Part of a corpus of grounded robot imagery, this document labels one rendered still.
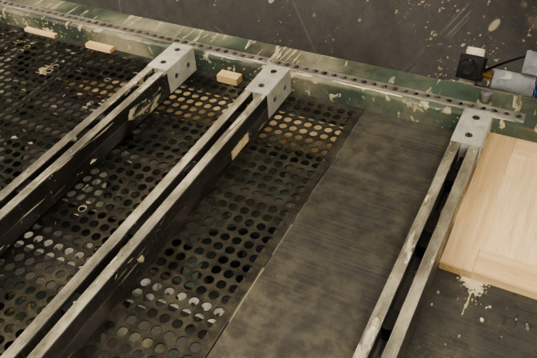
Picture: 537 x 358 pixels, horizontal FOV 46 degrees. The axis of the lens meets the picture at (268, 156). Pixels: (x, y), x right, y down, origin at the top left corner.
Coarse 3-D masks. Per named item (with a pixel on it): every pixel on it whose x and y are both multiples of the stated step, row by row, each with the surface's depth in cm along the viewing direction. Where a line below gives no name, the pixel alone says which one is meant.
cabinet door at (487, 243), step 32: (480, 160) 133; (512, 160) 133; (480, 192) 126; (512, 192) 126; (480, 224) 119; (512, 224) 119; (448, 256) 114; (480, 256) 113; (512, 256) 113; (512, 288) 109
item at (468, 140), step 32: (480, 128) 133; (448, 160) 126; (448, 192) 124; (416, 224) 113; (448, 224) 112; (416, 256) 112; (384, 288) 102; (416, 288) 102; (384, 320) 98; (416, 320) 104; (384, 352) 93
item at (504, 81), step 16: (464, 64) 150; (480, 64) 153; (496, 64) 162; (528, 64) 147; (448, 80) 152; (480, 80) 155; (496, 80) 152; (512, 80) 151; (528, 80) 150; (528, 96) 150
